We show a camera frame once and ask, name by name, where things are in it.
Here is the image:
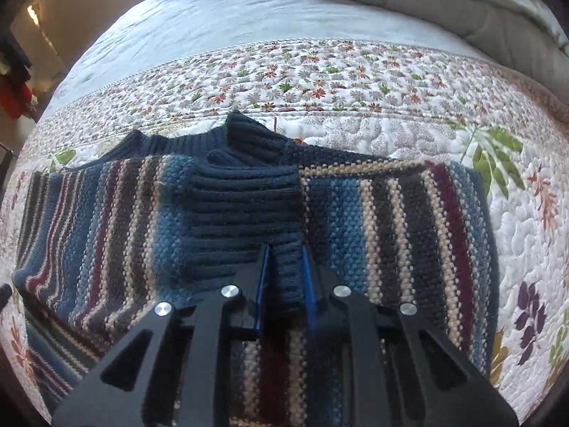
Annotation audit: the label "striped navy knit sweater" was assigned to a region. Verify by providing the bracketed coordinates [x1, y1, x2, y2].
[12, 112, 499, 426]

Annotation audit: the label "red and black hanging clothes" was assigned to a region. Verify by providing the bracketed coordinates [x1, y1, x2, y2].
[1, 30, 38, 122]

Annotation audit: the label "white floral quilted bedspread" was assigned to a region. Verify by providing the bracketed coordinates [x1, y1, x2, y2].
[1, 39, 568, 420]

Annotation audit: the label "light blue bed sheet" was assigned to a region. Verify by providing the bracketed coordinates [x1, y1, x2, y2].
[42, 0, 488, 118]

